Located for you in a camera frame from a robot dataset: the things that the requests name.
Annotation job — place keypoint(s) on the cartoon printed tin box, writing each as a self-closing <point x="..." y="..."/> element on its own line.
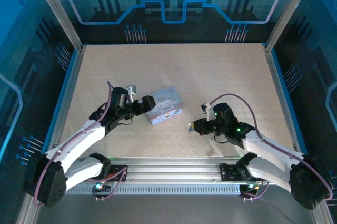
<point x="166" y="102"/>

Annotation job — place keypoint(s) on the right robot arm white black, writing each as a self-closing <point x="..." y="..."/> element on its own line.
<point x="273" y="153"/>

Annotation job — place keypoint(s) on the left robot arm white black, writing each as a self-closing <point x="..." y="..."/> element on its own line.
<point x="79" y="139"/>

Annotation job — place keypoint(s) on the connector with green light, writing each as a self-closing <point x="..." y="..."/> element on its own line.
<point x="250" y="187"/>
<point x="99" y="185"/>

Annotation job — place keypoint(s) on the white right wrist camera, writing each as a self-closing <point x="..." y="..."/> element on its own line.
<point x="206" y="108"/>

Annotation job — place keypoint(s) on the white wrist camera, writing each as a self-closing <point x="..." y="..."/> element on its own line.
<point x="132" y="90"/>
<point x="206" y="108"/>

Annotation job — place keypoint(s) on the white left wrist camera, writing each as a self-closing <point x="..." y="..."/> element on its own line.
<point x="132" y="90"/>

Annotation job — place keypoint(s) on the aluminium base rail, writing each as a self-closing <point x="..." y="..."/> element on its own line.
<point x="171" y="168"/>

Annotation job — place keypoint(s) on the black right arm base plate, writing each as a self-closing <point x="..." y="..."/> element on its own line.
<point x="227" y="174"/>

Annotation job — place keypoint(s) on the aluminium side rail blue edge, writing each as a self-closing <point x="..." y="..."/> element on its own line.
<point x="71" y="89"/>
<point x="276" y="76"/>

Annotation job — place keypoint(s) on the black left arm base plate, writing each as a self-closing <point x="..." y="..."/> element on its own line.
<point x="118" y="168"/>

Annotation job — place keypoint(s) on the aluminium upright frame post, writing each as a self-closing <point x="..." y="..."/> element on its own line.
<point x="287" y="13"/>
<point x="60" y="13"/>

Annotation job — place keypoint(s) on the slanted aluminium frame beam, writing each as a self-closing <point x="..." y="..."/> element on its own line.
<point x="26" y="213"/>
<point x="322" y="216"/>

